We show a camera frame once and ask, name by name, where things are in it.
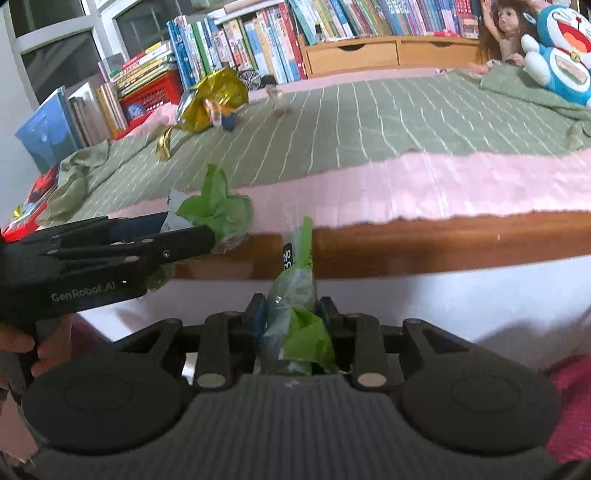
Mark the row of tall upright books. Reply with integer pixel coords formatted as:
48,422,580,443
166,2,308,91

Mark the green checked blanket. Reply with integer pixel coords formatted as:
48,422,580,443
48,69,591,221

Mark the translucent green plastic wrapper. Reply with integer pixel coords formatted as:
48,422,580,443
257,217,341,377

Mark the person's left hand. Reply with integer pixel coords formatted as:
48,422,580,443
0,318,75,377

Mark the white grey carton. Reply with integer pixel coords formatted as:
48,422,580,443
98,54,125,82

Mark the beige flat box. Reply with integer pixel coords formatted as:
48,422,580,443
222,0,278,17

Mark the orange snack wrapper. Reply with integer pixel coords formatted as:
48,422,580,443
205,99,242,133

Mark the model bicycle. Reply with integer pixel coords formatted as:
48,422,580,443
236,68,262,91

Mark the small picture frame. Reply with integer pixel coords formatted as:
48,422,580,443
459,14,481,40

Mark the doll with brown hair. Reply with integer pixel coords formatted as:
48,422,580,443
468,0,542,77

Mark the row of thin picture books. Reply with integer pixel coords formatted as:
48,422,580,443
67,80,128,148

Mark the blue white cat plush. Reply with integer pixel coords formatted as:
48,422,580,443
522,2,591,110

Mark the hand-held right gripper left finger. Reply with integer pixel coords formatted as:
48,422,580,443
113,294,267,392

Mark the large blue picture book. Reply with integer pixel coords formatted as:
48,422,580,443
14,87,77,174

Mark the magenta knit garment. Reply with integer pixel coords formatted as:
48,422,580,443
545,353,591,464

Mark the white window frame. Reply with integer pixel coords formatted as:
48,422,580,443
0,0,232,108

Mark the wooden drawer organizer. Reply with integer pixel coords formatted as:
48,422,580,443
298,34,485,77

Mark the stack of flat books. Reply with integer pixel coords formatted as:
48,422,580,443
111,41,174,97

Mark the opened gold foil bag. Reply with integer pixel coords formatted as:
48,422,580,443
178,67,250,133

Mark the gold foil snack packet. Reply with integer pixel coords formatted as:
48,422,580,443
154,124,179,161

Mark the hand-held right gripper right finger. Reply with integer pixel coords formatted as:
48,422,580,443
320,298,481,392

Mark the wooden bed frame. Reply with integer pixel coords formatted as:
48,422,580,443
171,210,591,280

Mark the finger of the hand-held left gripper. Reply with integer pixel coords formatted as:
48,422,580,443
51,225,217,278
2,211,172,247

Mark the bright green wrapper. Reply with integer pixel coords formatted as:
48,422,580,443
147,164,254,292

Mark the red plastic crate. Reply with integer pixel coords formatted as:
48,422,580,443
119,69,185,121

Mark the small beige crumpled paper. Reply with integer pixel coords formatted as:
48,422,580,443
265,85,293,117

